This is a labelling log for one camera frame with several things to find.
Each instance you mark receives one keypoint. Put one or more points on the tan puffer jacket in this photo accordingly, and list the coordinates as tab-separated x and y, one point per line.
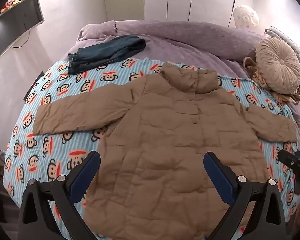
165	142

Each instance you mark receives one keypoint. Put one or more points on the red flower ornaments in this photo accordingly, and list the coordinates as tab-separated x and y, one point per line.
11	3

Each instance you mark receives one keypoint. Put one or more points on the purple quilted duvet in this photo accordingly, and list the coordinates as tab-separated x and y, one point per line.
177	37

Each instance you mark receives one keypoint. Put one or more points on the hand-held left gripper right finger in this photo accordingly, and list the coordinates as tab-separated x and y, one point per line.
221	177

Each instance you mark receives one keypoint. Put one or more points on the flat screen television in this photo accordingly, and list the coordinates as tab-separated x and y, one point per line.
17	22

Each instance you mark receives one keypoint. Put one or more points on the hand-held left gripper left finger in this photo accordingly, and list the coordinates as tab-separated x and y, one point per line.
82	177

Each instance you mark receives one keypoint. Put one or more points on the blue jeans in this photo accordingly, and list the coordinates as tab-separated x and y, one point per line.
110	52

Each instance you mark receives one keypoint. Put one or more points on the white wardrobe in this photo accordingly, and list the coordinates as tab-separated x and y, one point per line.
202	0

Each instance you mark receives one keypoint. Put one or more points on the monkey printed striped blanket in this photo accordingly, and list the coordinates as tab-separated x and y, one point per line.
52	155

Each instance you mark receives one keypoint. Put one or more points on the round beige pleated cushion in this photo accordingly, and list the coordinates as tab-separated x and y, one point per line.
277	65

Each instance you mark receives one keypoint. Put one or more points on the white door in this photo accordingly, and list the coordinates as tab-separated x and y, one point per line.
122	0

